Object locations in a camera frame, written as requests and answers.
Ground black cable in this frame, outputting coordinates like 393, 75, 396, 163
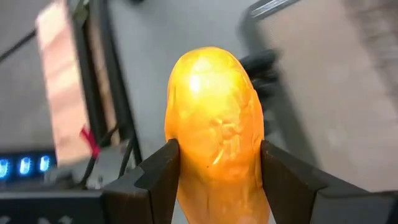
79, 124, 121, 187
118, 136, 136, 180

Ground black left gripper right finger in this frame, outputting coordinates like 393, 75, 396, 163
260, 140, 374, 224

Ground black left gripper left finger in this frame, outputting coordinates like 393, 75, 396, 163
102, 139, 180, 224

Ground black device blue lights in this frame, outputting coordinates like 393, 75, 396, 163
0, 151, 57, 183

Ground yellow orange mango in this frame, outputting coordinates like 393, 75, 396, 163
164, 46, 271, 224

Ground black table frame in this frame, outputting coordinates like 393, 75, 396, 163
67, 0, 142, 175

